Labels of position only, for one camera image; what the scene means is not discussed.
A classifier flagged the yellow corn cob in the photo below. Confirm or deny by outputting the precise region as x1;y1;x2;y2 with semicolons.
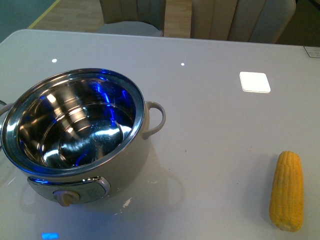
269;151;304;232

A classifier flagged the cream electric cooking pot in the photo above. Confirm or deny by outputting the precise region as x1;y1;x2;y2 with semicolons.
0;68;166;207

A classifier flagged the beige chair left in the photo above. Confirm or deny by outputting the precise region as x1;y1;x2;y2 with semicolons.
97;0;166;37

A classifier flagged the beige chair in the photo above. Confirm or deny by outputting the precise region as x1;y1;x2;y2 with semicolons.
97;0;166;37
190;0;296;44

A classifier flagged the beige chair right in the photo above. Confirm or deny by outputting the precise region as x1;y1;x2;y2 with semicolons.
190;0;296;44

